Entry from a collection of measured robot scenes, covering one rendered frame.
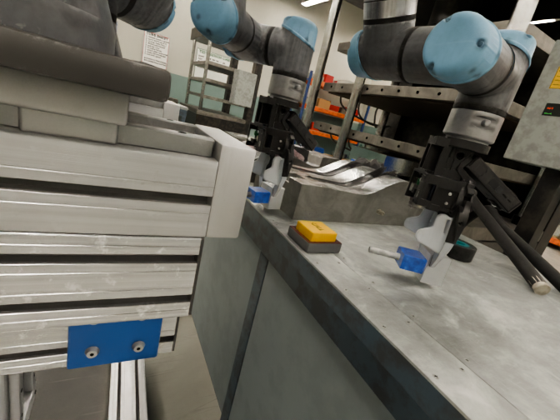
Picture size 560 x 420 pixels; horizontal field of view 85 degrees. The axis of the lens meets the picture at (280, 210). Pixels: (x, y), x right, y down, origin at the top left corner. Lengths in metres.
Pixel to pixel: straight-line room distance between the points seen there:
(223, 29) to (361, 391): 0.62
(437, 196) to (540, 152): 0.84
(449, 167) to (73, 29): 0.51
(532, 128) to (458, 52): 0.97
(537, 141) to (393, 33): 0.93
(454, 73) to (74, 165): 0.41
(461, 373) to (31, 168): 0.46
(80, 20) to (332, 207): 0.64
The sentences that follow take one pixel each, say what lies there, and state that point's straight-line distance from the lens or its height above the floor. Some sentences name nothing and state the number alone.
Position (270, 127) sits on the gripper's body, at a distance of 0.67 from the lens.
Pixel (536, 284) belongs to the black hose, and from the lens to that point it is 0.86.
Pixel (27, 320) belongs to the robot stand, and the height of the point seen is 0.82.
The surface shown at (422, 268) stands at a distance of 0.60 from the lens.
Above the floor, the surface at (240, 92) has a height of 1.19.
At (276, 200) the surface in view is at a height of 0.84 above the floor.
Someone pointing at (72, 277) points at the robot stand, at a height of 0.86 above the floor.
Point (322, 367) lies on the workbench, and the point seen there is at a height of 0.61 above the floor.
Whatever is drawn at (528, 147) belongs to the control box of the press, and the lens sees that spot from 1.39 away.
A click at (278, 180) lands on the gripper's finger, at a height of 0.89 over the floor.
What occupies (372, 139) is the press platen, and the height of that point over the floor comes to 1.01.
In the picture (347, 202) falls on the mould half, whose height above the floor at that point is 0.86.
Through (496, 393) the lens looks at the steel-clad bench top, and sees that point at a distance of 0.46.
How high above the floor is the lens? 1.03
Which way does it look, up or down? 17 degrees down
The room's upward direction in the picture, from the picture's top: 14 degrees clockwise
